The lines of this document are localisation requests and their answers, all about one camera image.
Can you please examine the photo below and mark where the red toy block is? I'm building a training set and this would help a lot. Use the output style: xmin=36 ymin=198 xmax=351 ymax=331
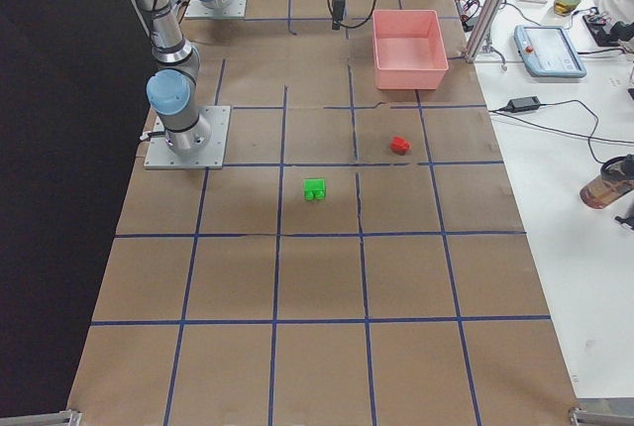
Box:
xmin=390 ymin=136 xmax=411 ymax=156

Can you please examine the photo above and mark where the green toy block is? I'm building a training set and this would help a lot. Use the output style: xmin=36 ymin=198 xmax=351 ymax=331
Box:
xmin=303 ymin=178 xmax=327 ymax=201

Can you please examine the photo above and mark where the pink plastic box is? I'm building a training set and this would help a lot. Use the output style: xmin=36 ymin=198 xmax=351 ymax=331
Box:
xmin=372 ymin=10 xmax=449 ymax=90

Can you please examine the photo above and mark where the teach pendant tablet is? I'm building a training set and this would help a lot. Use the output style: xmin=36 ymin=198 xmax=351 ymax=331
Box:
xmin=513 ymin=25 xmax=586 ymax=79

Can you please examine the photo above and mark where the black power adapter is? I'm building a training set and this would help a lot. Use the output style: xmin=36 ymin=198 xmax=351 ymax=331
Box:
xmin=504 ymin=96 xmax=542 ymax=114

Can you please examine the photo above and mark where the brown drink bottle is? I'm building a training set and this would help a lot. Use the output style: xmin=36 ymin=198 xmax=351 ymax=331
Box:
xmin=580 ymin=155 xmax=633 ymax=209

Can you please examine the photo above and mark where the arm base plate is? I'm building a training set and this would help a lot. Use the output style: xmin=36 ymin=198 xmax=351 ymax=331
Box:
xmin=144 ymin=106 xmax=231 ymax=169
xmin=185 ymin=0 xmax=247 ymax=20

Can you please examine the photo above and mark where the aluminium frame post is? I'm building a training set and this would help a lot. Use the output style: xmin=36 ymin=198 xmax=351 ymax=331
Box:
xmin=464 ymin=0 xmax=502 ymax=62

